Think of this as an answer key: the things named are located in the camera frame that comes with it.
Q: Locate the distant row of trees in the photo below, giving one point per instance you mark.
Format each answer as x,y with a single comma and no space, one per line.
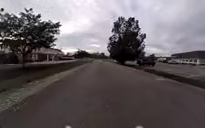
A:
88,54

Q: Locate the grey asphalt road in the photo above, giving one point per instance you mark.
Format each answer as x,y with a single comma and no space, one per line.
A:
103,96

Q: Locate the tall dark tree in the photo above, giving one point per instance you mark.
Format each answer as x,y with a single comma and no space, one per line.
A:
126,40

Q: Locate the dark vehicle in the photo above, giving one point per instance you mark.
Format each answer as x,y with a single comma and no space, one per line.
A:
146,61

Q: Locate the low house with porch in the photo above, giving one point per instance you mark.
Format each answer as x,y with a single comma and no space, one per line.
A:
45,54

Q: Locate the broad leafy tree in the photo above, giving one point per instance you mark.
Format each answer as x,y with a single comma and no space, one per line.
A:
25,31

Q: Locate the pale paved lot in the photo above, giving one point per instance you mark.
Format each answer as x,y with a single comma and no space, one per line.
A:
186,70

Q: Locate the dark grass strip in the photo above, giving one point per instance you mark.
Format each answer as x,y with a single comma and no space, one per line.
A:
186,80

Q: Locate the long pale building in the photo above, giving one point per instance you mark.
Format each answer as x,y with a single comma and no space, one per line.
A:
193,58

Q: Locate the pale paved kerb strip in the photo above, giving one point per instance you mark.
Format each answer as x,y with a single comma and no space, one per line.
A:
15,95

